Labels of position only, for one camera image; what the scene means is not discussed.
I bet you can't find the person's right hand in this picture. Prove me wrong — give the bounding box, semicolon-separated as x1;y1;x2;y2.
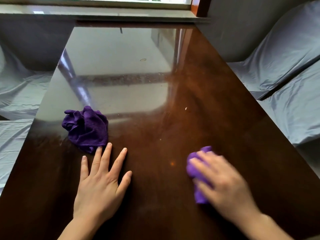
186;150;262;225

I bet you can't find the person's left hand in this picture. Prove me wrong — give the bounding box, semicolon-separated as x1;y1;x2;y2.
73;142;133;224

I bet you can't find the light purple cleaning cloth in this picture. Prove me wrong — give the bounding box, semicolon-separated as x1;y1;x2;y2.
186;146;216;205

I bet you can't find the person's right forearm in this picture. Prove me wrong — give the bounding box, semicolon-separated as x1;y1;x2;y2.
234;209;296;240

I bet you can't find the grey covered seat cushion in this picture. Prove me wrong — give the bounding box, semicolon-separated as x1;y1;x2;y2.
0;43;54;121
0;119;34;196
257;60;320;148

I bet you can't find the white framed window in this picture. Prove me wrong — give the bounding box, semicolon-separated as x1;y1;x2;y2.
24;0;192;10

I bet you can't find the grey covered backrest cushion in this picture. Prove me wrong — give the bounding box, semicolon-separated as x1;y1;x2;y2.
227;0;320;101

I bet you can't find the dark purple crumpled cloth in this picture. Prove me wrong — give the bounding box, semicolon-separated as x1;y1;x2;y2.
61;105;109;154

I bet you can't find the person's left forearm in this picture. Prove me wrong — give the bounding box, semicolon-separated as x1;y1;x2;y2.
57;215;106;240

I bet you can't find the grey stone window sill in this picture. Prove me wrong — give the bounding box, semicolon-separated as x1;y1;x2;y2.
0;4;209;23

